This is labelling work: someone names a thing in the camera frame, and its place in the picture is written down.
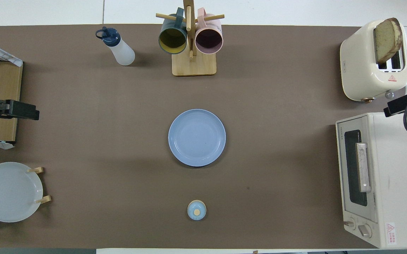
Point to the dark green mug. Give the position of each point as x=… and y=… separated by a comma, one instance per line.
x=172, y=38

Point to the grey plate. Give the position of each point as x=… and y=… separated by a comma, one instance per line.
x=9, y=192

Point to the pink mug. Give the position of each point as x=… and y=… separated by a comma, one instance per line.
x=208, y=38

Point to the brown table mat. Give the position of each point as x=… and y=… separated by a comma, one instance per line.
x=118, y=141

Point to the toasted bread slice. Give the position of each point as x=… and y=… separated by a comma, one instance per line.
x=386, y=38

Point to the white toaster oven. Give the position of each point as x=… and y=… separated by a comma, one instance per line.
x=400, y=176

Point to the white squeeze bottle blue cap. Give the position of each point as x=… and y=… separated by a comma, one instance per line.
x=122, y=53

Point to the small blue jar wooden knob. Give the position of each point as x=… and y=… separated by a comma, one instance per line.
x=193, y=208

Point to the periwinkle blue plate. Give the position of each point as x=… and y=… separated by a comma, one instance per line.
x=196, y=137

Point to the bamboo mug rack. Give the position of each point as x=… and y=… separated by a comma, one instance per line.
x=193, y=65

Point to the cream two-slot toaster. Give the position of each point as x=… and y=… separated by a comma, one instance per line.
x=360, y=63

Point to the white patterned cloth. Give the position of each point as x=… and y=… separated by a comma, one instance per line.
x=16, y=60

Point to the wooden plate rack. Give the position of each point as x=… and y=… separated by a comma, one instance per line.
x=37, y=170

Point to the wooden shelf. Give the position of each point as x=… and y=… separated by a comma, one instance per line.
x=0, y=81

